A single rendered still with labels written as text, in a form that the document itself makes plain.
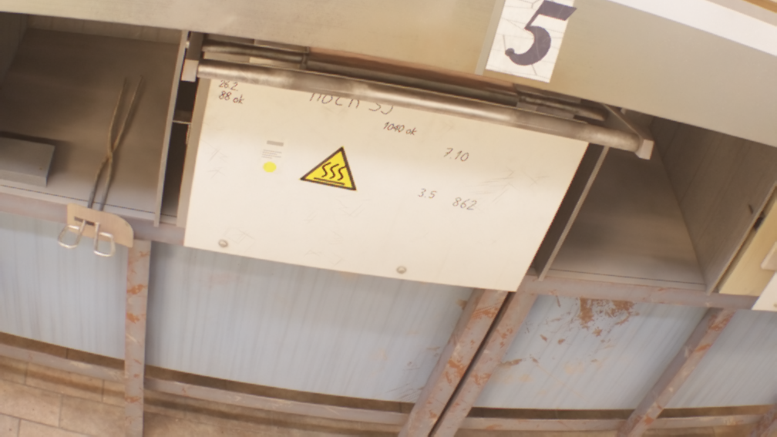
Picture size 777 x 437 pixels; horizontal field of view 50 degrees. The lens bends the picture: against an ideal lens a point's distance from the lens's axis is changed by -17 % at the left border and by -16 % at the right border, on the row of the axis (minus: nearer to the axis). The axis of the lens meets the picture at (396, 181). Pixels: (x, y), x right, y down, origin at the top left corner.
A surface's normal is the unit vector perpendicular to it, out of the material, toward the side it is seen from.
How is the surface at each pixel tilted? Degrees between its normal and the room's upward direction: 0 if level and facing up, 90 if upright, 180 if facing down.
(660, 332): 90
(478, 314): 90
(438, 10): 80
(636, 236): 0
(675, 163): 90
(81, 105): 0
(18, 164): 0
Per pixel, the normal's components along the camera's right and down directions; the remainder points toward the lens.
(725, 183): -0.96, -0.15
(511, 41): 0.12, 0.52
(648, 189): 0.26, -0.73
